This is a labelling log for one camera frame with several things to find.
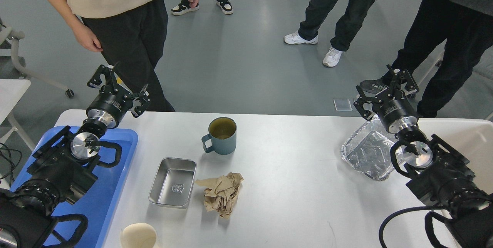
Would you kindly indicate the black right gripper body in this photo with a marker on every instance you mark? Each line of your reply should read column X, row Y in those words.
column 397, row 114

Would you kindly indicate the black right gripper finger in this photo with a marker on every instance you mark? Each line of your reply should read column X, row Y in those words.
column 402, row 84
column 369, row 106

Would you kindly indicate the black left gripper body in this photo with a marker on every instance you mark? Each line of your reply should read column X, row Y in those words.
column 108, row 109

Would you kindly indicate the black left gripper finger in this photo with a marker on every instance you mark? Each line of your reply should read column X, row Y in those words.
column 105, row 80
column 137, row 102

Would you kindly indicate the teal mug yellow inside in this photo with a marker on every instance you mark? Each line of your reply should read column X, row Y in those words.
column 221, row 137

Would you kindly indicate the stainless steel rectangular tray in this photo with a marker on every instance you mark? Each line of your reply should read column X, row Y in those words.
column 173, row 183

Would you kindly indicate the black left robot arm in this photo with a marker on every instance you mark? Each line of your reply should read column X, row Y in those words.
column 63, row 169

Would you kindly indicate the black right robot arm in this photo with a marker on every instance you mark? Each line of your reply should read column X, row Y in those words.
column 438, row 173

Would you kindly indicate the clear floor marker plate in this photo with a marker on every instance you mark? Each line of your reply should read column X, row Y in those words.
column 342, row 105

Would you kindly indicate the aluminium foil container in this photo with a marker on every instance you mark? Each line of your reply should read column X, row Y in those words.
column 368, row 150

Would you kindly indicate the person in beige top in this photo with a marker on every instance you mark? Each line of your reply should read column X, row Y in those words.
column 130, row 34

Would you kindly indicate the white plastic bin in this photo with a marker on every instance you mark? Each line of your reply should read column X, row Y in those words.
column 473, row 138

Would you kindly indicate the white side table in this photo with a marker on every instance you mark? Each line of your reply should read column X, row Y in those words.
column 11, row 91

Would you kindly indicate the person in grey sweater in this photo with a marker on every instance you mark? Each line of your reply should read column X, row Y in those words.
column 466, row 28

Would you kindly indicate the blue plastic tray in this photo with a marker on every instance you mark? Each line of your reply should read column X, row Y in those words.
column 99, row 203

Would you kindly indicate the crumpled brown paper napkin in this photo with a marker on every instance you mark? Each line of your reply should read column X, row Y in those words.
column 221, row 193

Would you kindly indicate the beige paper cup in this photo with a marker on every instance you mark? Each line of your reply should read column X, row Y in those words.
column 139, row 235

